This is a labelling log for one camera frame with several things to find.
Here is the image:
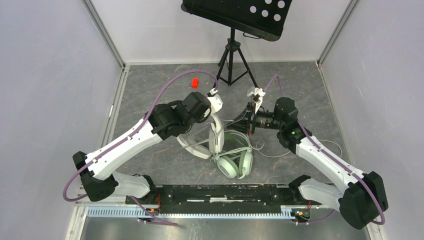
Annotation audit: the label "red small block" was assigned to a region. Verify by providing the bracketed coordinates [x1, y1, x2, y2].
[191, 77, 199, 89]

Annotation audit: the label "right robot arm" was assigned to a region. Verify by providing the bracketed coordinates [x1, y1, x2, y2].
[227, 97, 389, 230]

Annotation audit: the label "white grey headphones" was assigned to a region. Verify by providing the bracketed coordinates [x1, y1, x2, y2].
[176, 113, 224, 159]

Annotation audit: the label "black music stand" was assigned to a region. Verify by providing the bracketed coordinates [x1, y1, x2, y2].
[180, 0, 293, 87]

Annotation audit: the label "white headphone cable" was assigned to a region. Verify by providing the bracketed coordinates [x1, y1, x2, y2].
[185, 118, 253, 157]

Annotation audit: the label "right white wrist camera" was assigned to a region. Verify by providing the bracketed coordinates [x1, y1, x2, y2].
[247, 86, 266, 113]

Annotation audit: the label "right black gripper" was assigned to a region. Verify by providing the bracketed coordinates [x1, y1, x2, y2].
[226, 101, 284, 136]

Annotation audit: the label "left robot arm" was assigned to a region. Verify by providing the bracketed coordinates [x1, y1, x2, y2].
[72, 91, 223, 204]

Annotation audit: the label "green headphones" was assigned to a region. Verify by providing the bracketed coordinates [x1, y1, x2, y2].
[212, 130, 253, 179]

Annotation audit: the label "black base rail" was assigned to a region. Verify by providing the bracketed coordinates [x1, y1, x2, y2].
[138, 184, 317, 214]

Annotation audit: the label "green headphone cable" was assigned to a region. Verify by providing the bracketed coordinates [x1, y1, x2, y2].
[215, 129, 343, 166]

